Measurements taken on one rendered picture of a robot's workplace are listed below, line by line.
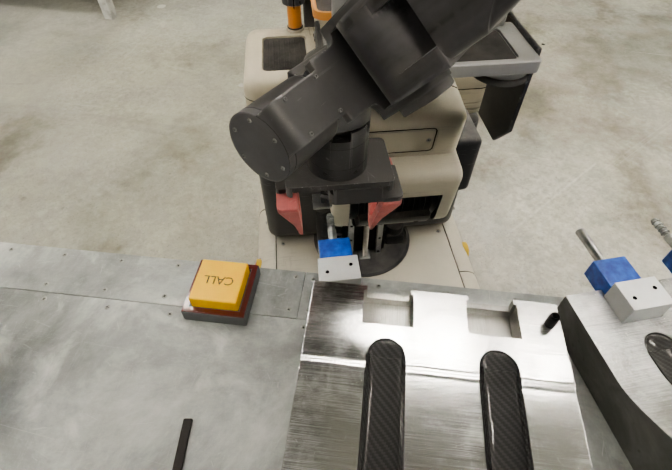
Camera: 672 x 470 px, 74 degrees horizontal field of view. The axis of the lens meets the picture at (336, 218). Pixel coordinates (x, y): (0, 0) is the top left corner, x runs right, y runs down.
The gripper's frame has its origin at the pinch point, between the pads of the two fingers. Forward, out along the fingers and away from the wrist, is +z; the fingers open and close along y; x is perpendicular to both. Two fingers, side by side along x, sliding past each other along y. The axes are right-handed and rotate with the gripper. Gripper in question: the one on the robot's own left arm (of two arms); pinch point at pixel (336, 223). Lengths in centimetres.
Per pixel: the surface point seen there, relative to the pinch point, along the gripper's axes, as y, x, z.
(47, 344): -35.4, -4.5, 13.1
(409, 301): 7.3, -7.8, 5.1
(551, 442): 16.2, -23.5, 4.0
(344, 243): 1.6, 3.7, 8.6
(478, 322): 14.6, -10.5, 6.2
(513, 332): 17.6, -12.4, 5.6
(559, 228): 95, 67, 92
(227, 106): -36, 162, 93
